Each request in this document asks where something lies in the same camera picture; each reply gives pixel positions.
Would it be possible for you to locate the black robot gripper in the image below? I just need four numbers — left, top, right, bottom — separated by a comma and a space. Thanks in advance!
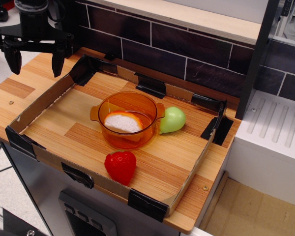
0, 0, 74, 77

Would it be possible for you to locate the transparent orange plastic pot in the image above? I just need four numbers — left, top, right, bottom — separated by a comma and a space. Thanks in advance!
90, 91, 165, 149

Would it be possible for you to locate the cardboard fence with black tape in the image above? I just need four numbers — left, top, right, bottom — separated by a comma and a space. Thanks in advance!
5, 55, 234, 221

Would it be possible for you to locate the red toy strawberry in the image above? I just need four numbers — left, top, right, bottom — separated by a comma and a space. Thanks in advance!
104, 151, 137, 186

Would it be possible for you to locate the green toy pear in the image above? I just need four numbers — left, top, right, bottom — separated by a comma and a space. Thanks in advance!
159, 107, 186, 134

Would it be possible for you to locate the grey toy oven panel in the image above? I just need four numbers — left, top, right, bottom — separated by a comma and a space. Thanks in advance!
59, 192, 118, 236

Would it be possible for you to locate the white toy sink drainboard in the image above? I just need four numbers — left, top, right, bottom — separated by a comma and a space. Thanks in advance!
226, 91, 295, 205

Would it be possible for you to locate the dark grey vertical post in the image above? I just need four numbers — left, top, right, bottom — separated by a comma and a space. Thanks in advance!
236, 0, 280, 120

